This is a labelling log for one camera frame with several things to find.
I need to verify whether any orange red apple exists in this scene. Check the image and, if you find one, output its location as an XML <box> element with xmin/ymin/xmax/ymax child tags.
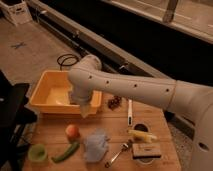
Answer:
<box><xmin>65</xmin><ymin>124</ymin><xmax>80</xmax><ymax>140</ymax></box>

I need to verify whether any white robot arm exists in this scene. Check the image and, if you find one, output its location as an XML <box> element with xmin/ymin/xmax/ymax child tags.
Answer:
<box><xmin>68</xmin><ymin>55</ymin><xmax>213</xmax><ymax>171</ymax></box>

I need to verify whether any dark brown cup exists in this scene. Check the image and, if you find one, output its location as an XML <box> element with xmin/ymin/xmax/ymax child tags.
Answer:
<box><xmin>134</xmin><ymin>123</ymin><xmax>148</xmax><ymax>132</ymax></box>

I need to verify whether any dark grape bunch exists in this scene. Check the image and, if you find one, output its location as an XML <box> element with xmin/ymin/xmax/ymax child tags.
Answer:
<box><xmin>107</xmin><ymin>96</ymin><xmax>122</xmax><ymax>110</ymax></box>

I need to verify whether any yellow plastic bin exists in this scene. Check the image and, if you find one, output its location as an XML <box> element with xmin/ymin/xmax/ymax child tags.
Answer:
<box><xmin>29</xmin><ymin>69</ymin><xmax>104</xmax><ymax>115</ymax></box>

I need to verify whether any green chili pepper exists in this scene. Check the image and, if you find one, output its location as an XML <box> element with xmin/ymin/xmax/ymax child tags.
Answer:
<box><xmin>52</xmin><ymin>141</ymin><xmax>80</xmax><ymax>163</ymax></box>

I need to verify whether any blue grey cloth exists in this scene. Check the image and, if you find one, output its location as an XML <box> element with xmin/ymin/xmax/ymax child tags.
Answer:
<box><xmin>84</xmin><ymin>129</ymin><xmax>109</xmax><ymax>163</ymax></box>

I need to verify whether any metal fork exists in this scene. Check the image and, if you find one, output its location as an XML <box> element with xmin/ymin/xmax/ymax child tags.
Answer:
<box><xmin>105</xmin><ymin>140</ymin><xmax>132</xmax><ymax>168</ymax></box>

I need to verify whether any black chair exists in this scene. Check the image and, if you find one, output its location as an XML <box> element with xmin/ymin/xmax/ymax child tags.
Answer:
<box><xmin>0</xmin><ymin>70</ymin><xmax>37</xmax><ymax>171</ymax></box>

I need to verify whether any white cardboard box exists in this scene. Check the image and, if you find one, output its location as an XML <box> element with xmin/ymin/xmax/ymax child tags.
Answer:
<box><xmin>0</xmin><ymin>0</ymin><xmax>32</xmax><ymax>26</ymax></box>

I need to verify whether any black coiled cable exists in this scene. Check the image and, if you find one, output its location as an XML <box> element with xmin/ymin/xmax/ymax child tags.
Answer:
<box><xmin>56</xmin><ymin>53</ymin><xmax>81</xmax><ymax>71</ymax></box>

